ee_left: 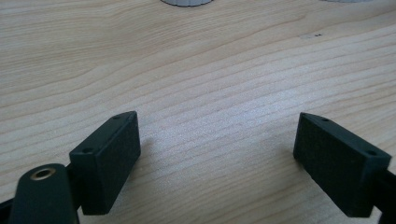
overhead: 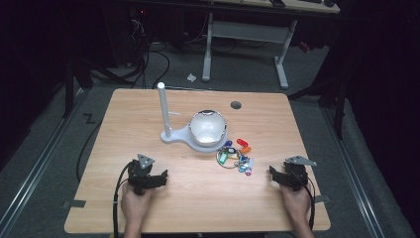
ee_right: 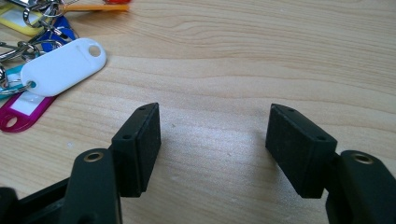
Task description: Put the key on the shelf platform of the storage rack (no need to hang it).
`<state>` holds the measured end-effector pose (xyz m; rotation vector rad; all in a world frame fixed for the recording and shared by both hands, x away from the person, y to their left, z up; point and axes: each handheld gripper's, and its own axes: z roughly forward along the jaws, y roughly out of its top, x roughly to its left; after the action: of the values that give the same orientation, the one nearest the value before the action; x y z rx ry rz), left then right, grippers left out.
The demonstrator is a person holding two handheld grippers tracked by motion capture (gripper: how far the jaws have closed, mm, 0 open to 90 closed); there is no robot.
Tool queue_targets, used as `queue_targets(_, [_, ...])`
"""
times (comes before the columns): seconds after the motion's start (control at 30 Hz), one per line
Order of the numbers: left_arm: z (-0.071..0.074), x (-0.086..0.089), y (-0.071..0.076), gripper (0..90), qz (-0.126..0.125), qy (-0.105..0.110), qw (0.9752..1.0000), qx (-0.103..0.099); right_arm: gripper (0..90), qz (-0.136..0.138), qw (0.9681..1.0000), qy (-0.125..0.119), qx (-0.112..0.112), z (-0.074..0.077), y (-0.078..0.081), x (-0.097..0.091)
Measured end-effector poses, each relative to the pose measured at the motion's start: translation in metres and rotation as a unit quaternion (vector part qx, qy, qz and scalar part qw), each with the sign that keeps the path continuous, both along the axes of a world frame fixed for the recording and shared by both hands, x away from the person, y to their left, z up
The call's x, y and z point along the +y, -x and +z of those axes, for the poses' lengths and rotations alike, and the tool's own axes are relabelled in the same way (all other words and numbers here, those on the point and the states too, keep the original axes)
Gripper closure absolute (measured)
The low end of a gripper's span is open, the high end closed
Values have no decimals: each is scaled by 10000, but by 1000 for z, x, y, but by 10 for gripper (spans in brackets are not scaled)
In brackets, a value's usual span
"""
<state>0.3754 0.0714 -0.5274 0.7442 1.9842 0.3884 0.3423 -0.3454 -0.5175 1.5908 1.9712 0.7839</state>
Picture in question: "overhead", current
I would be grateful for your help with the person's left hand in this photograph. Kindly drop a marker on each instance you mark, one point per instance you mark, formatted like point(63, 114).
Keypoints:
point(135, 206)

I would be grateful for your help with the white stand with pole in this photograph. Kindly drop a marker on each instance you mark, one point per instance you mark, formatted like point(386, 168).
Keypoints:
point(171, 135)

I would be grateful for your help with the grey tape strip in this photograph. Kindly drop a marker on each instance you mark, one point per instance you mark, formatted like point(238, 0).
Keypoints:
point(322, 199)
point(78, 203)

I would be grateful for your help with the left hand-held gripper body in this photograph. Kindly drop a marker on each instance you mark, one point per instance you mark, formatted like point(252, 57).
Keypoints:
point(142, 177)

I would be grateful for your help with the black keyboard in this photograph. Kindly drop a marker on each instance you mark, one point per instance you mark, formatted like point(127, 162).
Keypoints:
point(310, 1)

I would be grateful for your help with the small red object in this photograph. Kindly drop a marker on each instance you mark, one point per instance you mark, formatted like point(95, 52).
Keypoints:
point(304, 46)

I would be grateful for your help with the bunch of coloured key tags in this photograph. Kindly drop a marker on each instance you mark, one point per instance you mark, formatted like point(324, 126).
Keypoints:
point(236, 157)

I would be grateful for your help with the black computer mouse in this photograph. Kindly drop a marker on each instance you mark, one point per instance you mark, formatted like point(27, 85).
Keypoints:
point(329, 3)

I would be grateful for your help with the black phone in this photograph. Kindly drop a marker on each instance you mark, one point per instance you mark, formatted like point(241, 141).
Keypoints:
point(277, 3)

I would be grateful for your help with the white paper scrap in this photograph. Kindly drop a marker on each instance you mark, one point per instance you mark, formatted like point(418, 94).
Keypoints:
point(191, 77)

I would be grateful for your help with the desk with white legs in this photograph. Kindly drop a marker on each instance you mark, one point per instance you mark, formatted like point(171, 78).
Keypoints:
point(246, 31)

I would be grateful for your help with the shiny silver bowl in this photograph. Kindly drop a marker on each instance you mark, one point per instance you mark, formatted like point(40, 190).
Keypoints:
point(208, 129)

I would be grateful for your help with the person's right hand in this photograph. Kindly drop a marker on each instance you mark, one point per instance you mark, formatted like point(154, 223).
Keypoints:
point(296, 206)

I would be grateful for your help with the black metal stand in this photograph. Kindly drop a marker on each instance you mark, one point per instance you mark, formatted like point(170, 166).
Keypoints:
point(340, 105)
point(68, 89)

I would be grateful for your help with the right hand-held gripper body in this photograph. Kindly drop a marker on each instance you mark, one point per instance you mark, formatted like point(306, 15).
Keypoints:
point(294, 175)

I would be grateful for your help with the metal floor rail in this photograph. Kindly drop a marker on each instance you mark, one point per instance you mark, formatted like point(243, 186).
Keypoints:
point(358, 178)
point(36, 165)

